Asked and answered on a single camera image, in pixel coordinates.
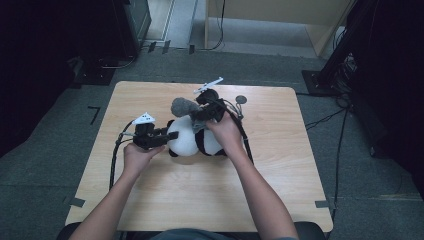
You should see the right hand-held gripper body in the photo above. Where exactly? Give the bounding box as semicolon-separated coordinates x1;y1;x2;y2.
190;77;228;123

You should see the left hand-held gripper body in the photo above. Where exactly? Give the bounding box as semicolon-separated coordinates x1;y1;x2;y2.
131;112;169;151

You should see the panda plush toy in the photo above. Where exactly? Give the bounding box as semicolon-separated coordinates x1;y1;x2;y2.
165;114;232;158

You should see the grey fluffy cloth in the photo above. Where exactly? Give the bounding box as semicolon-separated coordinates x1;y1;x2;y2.
170;96;210;135

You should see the person's left hand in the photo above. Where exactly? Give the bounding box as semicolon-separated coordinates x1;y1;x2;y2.
123;142;166;178

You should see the person's right hand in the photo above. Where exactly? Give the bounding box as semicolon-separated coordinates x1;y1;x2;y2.
204;111;247;158

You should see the person's grey shirt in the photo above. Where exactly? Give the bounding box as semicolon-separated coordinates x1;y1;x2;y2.
149;227;298;240

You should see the black cabinet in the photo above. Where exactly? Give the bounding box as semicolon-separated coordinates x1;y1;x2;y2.
111;0;153;59

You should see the light wooden cabinet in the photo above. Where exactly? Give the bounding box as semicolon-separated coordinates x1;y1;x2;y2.
203;0;354;58

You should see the black metal stand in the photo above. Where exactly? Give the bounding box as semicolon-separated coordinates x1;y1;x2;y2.
301;0;381;98

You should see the left hand-held gripper cable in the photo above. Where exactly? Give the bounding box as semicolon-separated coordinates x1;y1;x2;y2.
108;119;137;192

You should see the hand-held gripper cable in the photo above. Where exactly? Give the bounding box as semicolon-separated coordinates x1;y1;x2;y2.
108;119;137;192
219;97;255;166

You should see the right hand-held gripper cable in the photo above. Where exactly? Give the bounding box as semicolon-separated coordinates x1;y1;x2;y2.
219;97;255;166

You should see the looped black floor cable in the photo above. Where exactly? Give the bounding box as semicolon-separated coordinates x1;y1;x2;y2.
98;54;137;70

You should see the hanging black cable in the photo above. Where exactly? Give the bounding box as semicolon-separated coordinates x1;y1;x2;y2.
199;0;227;52

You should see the tangled floor cable bundle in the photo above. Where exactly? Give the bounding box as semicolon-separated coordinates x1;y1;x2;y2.
331;53;358;108

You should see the long black floor cable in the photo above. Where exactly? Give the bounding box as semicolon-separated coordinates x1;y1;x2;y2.
328;108;350;221

